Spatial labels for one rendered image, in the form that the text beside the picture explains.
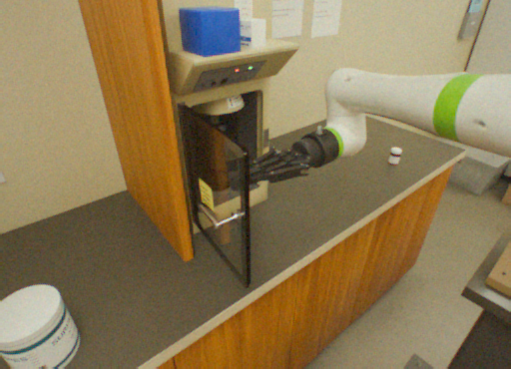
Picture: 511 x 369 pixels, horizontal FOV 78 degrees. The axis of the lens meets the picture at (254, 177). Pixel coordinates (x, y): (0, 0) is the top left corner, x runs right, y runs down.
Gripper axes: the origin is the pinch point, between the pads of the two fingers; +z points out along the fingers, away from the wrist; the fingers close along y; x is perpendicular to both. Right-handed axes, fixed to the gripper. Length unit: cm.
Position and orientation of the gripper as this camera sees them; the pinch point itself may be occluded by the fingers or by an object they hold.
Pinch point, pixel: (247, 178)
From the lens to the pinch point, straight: 69.8
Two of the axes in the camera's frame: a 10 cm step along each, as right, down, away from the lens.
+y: 6.2, 4.2, -6.6
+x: 0.0, 8.4, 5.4
